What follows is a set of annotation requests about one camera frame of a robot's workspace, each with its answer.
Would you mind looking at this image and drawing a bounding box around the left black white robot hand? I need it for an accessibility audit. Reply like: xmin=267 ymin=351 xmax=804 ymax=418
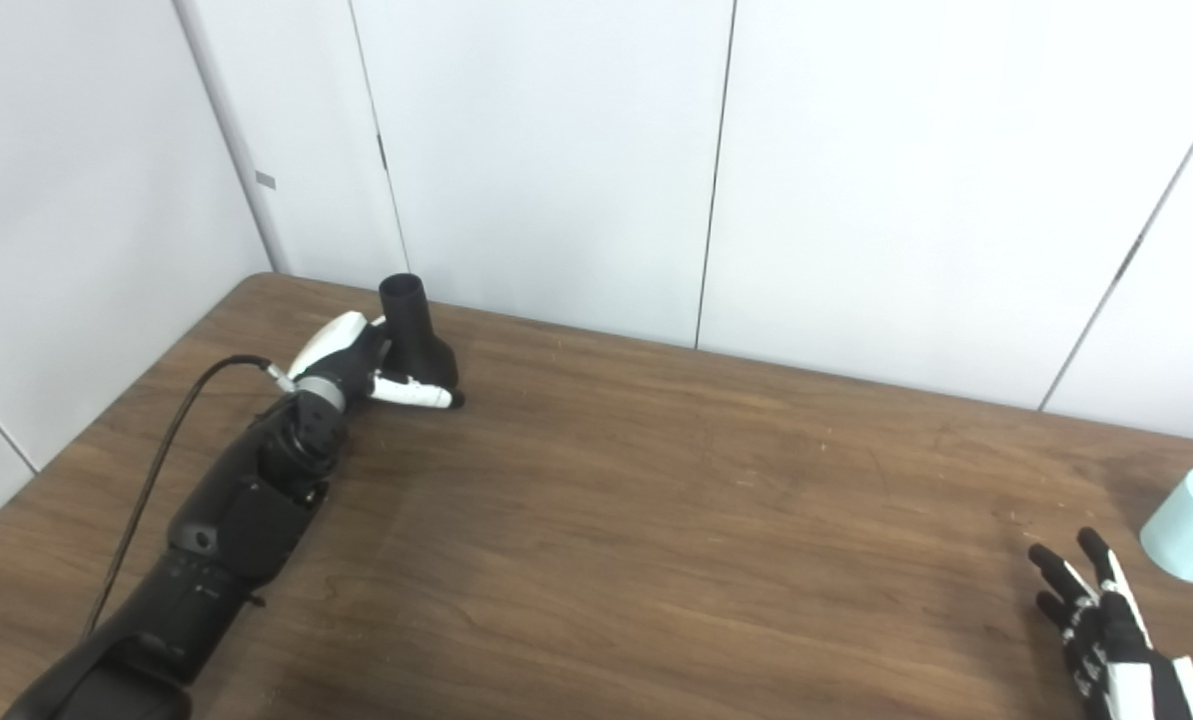
xmin=286 ymin=311 xmax=466 ymax=412

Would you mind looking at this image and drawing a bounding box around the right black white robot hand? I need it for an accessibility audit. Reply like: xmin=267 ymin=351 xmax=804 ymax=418
xmin=1028 ymin=528 xmax=1193 ymax=720

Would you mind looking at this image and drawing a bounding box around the black funnel-shaped nozzle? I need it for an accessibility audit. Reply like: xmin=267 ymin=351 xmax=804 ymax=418
xmin=379 ymin=273 xmax=460 ymax=393

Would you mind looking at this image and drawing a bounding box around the light blue cylinder cup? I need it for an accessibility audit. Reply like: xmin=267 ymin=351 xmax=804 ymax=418
xmin=1140 ymin=465 xmax=1193 ymax=585

